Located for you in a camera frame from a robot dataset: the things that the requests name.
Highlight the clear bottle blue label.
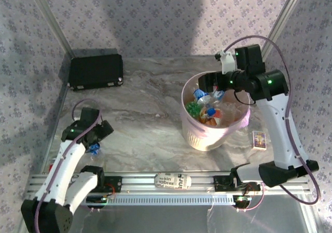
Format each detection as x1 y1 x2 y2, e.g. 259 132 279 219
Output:
87 142 104 162

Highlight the clear bottle white cap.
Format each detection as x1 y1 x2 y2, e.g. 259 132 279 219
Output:
220 102 244 125

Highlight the clear bottle blue cap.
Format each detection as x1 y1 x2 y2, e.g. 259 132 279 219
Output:
199 107 224 126
193 88 211 105

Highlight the green plastic bottle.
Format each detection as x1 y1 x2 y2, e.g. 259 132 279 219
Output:
185 101 201 117

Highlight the pink plastic bin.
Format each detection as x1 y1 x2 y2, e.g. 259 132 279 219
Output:
181 71 252 152

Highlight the black box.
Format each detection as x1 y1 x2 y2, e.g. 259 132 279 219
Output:
67 48 125 91

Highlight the small purple card box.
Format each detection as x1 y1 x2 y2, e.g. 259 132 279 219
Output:
251 130 268 151

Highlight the small circuit board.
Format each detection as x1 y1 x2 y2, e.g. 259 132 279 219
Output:
86 195 116 208
232 195 253 208

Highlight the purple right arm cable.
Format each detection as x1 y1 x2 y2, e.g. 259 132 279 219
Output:
224 35 321 213

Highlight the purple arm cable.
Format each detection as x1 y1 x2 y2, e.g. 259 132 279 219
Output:
33 98 104 233
224 35 321 213

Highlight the aluminium frame post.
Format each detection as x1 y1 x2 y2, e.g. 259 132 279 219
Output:
27 0 76 59
258 0 308 60

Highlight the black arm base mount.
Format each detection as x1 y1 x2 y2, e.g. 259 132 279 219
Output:
102 175 123 193
213 175 261 192

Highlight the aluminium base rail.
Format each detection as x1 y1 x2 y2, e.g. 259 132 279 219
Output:
27 171 311 195

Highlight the slotted grey cable tray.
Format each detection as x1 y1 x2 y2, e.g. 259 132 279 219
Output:
80 193 234 205

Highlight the white label on rail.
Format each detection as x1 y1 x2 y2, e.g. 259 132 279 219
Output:
154 173 192 191

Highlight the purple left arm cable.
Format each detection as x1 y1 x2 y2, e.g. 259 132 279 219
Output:
33 98 104 233

